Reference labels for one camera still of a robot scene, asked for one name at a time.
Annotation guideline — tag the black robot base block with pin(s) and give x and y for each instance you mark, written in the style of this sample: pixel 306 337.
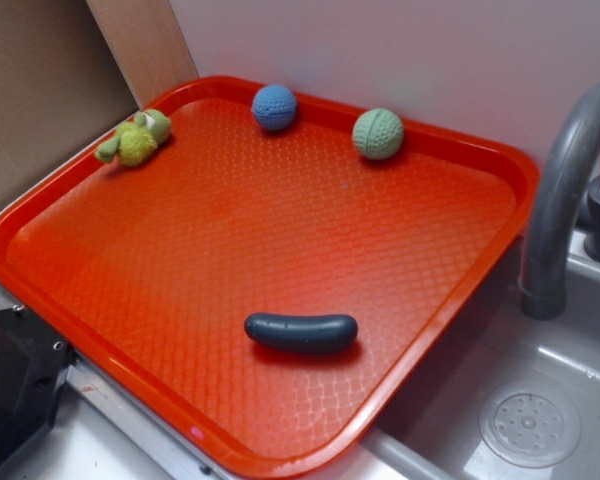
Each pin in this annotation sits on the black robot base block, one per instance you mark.
pixel 34 360

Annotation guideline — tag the green dimpled ball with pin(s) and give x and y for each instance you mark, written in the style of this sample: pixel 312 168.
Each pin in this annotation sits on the green dimpled ball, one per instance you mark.
pixel 378 134

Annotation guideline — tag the blue dimpled ball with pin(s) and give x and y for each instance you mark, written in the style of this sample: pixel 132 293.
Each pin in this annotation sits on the blue dimpled ball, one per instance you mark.
pixel 274 107

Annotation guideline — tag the orange plastic tray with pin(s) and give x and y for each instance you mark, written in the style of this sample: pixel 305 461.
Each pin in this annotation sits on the orange plastic tray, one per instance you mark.
pixel 150 272

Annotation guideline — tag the dark teal toy sausage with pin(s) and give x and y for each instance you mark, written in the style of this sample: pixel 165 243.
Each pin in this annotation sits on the dark teal toy sausage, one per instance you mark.
pixel 322 334

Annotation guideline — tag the green plush frog toy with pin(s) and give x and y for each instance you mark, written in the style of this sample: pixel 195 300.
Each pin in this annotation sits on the green plush frog toy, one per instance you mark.
pixel 136 140

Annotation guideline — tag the grey toy sink basin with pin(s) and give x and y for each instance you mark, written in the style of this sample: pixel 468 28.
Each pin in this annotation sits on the grey toy sink basin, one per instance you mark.
pixel 500 395

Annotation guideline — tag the brown cardboard panel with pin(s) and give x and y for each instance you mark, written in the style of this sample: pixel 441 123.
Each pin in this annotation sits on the brown cardboard panel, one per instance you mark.
pixel 70 70

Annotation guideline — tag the grey toy faucet spout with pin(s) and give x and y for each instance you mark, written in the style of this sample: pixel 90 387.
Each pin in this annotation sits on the grey toy faucet spout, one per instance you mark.
pixel 570 179

